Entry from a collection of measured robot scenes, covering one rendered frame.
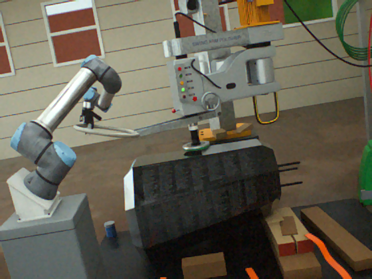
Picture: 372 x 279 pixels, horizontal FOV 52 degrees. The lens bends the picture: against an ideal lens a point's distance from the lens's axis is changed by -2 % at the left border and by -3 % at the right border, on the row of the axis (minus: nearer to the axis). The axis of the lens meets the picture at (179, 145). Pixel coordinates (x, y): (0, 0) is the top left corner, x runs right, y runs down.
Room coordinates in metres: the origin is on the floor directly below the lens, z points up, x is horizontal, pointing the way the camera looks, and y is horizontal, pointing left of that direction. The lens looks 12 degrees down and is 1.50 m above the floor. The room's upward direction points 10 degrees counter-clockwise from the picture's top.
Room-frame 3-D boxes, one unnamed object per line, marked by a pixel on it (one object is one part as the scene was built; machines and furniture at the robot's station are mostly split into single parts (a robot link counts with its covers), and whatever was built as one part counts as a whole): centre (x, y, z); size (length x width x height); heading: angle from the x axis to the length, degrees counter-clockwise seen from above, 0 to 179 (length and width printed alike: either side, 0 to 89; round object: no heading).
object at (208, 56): (3.76, -0.45, 1.36); 0.35 x 0.35 x 0.41
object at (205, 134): (3.76, -0.45, 0.76); 0.49 x 0.49 x 0.05; 85
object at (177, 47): (3.11, -0.47, 1.60); 0.96 x 0.25 x 0.17; 105
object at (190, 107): (3.04, -0.21, 1.30); 0.36 x 0.22 x 0.45; 105
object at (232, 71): (3.11, -0.51, 1.28); 0.74 x 0.23 x 0.49; 105
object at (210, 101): (2.93, -0.28, 1.18); 0.15 x 0.10 x 0.15; 105
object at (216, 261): (2.49, -0.03, 0.07); 0.30 x 0.12 x 0.12; 88
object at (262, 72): (3.19, -0.77, 1.32); 0.19 x 0.19 x 0.20
